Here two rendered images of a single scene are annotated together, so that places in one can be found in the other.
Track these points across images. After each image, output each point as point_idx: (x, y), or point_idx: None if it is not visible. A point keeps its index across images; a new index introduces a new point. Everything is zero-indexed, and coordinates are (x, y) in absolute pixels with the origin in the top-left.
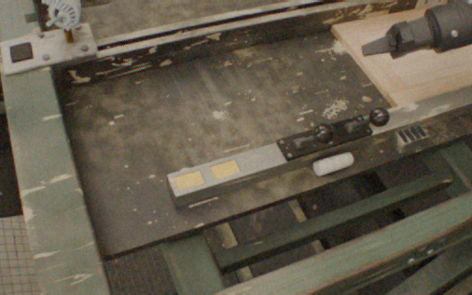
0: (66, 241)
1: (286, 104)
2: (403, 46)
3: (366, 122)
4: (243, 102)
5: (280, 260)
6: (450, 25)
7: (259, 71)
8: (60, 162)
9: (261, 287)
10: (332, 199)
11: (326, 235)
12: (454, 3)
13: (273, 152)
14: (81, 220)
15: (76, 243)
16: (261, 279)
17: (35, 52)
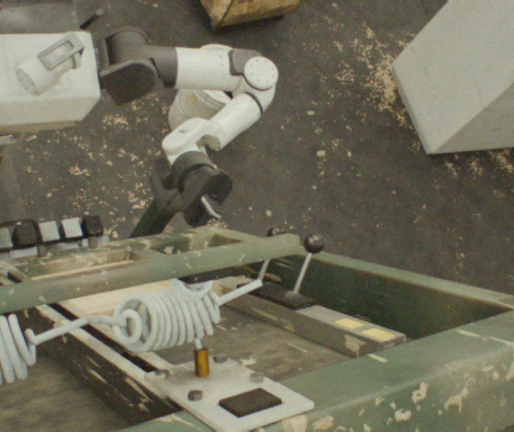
0: None
1: (211, 336)
2: (232, 182)
3: None
4: (218, 353)
5: None
6: (211, 163)
7: (155, 353)
8: (446, 337)
9: (468, 292)
10: None
11: None
12: (186, 156)
13: (309, 310)
14: (506, 315)
15: None
16: (462, 293)
17: (245, 391)
